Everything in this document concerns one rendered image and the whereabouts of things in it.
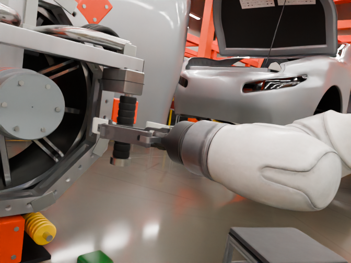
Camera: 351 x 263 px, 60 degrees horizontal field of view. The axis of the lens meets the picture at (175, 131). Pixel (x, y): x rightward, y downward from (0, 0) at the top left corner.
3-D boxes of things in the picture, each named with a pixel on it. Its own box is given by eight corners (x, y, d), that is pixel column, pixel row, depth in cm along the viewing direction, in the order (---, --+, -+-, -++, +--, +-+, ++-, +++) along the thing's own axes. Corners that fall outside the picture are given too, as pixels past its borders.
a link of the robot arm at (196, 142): (237, 180, 50) (209, 170, 54) (246, 125, 49) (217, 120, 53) (201, 184, 43) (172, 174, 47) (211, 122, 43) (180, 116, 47)
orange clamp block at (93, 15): (79, 31, 83) (99, 10, 86) (94, 30, 78) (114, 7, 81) (60, 10, 79) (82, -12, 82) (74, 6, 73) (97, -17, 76)
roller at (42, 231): (20, 208, 100) (22, 191, 99) (59, 246, 79) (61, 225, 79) (1, 211, 96) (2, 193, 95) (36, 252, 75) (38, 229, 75)
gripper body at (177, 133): (176, 169, 47) (139, 156, 54) (209, 166, 53) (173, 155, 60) (183, 122, 47) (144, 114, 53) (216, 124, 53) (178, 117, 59)
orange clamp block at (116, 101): (97, 119, 91) (121, 120, 98) (111, 122, 86) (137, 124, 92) (100, 95, 91) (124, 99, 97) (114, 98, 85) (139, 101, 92)
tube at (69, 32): (90, 58, 79) (95, 17, 78) (135, 58, 66) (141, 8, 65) (18, 42, 67) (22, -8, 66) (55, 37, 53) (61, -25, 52)
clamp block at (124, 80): (118, 93, 71) (121, 70, 71) (142, 96, 65) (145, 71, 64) (99, 90, 67) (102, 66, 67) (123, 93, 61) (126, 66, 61)
